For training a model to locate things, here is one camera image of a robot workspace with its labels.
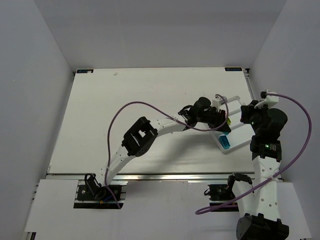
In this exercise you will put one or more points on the white divided sorting tray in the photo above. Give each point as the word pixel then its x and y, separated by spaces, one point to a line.
pixel 241 134

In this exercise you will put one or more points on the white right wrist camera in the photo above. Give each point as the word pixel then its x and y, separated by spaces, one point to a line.
pixel 268 98

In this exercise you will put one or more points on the blue long lego brick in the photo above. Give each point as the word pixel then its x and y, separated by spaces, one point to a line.
pixel 223 139

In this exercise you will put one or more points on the right blue corner label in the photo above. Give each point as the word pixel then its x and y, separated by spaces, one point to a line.
pixel 233 69

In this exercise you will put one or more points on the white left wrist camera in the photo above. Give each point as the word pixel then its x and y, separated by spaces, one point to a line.
pixel 218 101

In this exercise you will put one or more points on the aluminium front table rail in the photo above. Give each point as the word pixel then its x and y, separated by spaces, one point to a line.
pixel 149 177

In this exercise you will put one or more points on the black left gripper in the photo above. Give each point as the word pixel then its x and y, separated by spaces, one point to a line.
pixel 222 120

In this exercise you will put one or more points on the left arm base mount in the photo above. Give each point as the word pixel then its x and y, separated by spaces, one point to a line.
pixel 103 200

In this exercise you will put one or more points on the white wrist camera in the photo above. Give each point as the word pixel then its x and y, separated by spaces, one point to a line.
pixel 268 98
pixel 218 101

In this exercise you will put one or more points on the blue corner label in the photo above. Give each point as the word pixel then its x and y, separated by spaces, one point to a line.
pixel 84 71
pixel 233 69

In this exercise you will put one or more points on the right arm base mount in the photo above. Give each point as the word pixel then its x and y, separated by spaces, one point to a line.
pixel 218 194

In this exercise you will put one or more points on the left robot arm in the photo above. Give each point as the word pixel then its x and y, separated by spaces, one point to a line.
pixel 138 139

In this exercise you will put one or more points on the left blue corner label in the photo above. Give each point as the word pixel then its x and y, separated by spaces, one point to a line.
pixel 84 71

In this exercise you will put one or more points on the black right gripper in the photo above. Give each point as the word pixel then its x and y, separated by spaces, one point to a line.
pixel 246 114

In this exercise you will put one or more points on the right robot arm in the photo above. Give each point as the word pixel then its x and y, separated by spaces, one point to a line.
pixel 257 199

